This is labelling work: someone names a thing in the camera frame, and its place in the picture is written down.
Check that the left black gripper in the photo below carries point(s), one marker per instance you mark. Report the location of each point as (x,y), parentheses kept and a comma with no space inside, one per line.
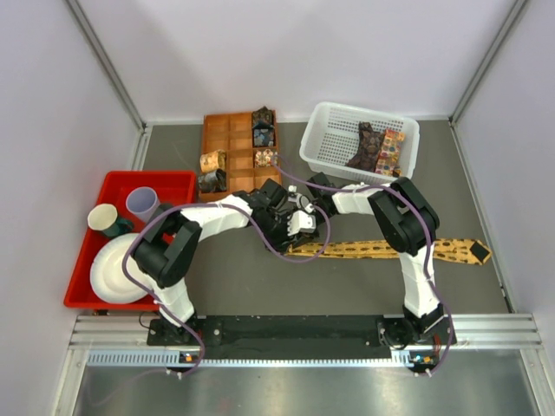
(284,240)

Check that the orange tan tie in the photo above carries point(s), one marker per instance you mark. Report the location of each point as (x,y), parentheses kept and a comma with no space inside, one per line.
(212,161)

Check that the yellow insect print tie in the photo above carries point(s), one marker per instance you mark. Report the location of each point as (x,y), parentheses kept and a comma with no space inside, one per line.
(452,250)

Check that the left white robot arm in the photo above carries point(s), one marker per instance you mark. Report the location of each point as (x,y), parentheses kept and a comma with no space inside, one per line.
(165,250)

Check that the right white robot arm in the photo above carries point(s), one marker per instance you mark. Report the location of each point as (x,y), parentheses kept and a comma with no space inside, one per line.
(408,224)

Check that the white plastic basket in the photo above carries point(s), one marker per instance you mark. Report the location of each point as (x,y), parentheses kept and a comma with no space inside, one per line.
(331,139)

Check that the rolled dark patterned tie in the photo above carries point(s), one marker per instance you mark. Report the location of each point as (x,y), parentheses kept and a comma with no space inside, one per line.
(213,181)

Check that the dark brown paisley tie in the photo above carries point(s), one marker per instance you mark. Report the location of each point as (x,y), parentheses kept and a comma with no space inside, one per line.
(369,147)

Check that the colourful dotted tie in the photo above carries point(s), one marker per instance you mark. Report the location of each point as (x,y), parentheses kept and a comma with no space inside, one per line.
(387,163)

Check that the rolled blue black tie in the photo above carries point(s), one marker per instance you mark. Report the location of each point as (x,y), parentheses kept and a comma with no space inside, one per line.
(263,135)

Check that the wooden compartment tray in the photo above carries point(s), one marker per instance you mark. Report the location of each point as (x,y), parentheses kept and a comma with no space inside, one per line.
(232,134)

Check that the rolled dark tie top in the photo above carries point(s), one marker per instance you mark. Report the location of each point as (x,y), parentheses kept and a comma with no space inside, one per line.
(262,117)

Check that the red plastic bin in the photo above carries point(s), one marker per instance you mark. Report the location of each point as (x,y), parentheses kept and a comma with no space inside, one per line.
(174,187)

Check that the lilac plastic cup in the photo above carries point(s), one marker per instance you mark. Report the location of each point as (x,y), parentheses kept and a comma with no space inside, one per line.
(142,202)

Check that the dark green cup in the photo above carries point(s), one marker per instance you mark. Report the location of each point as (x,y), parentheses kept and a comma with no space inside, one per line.
(120,227)

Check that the beige paper cup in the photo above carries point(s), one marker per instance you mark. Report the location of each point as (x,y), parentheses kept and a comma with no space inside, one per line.
(103,219)

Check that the white plate stack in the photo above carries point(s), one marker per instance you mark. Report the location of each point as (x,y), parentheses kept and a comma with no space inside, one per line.
(107,279)

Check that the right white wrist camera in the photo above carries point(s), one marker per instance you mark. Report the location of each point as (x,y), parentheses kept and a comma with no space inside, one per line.
(301,201)

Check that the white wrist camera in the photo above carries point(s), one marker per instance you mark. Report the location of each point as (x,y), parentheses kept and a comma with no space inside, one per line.
(301,201)
(300,222)

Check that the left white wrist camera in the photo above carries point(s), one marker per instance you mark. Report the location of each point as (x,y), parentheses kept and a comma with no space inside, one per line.
(300,222)

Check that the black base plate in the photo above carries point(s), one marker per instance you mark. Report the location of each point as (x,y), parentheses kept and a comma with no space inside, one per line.
(219,330)

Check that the grey slotted cable duct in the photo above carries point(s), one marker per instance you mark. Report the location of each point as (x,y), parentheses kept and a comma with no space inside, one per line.
(176,358)

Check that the aluminium frame rail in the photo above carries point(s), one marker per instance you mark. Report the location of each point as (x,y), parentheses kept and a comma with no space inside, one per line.
(498,331)

